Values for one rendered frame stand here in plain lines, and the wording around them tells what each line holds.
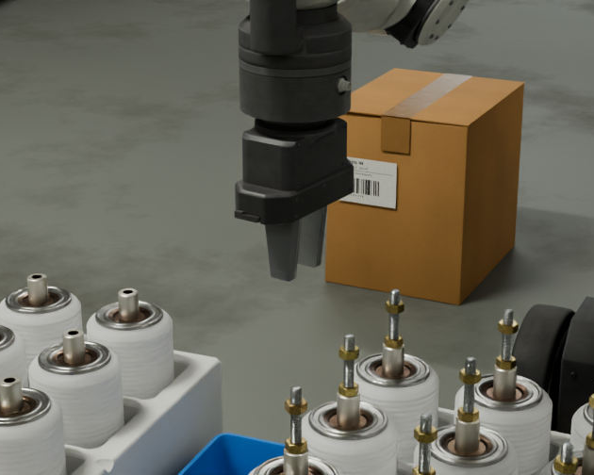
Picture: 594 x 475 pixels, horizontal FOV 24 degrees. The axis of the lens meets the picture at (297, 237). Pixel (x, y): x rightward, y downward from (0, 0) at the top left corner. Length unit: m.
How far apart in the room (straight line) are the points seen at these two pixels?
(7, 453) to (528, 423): 0.50
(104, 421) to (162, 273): 0.91
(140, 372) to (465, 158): 0.78
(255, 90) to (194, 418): 0.60
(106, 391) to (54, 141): 1.72
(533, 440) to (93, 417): 0.45
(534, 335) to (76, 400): 0.57
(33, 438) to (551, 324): 0.66
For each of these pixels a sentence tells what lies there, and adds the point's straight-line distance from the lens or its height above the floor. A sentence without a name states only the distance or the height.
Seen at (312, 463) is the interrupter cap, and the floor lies 0.25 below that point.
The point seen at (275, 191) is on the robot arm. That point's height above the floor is 0.53.
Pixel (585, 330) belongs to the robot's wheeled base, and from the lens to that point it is 1.65.
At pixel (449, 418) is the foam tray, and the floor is 0.18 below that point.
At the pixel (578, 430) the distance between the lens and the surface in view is 1.34.
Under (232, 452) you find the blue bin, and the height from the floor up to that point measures 0.10.
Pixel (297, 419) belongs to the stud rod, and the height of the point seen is 0.31.
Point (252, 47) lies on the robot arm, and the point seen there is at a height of 0.65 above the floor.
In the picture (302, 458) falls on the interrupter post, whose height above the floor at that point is 0.28.
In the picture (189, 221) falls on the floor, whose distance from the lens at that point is 2.57.
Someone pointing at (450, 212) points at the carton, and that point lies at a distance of 2.16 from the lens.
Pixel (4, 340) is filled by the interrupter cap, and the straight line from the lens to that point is 1.51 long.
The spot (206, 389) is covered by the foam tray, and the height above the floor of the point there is 0.16.
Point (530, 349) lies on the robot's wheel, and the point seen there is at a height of 0.17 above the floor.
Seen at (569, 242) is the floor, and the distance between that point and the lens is 2.51.
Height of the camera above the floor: 0.87
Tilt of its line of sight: 21 degrees down
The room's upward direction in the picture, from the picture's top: straight up
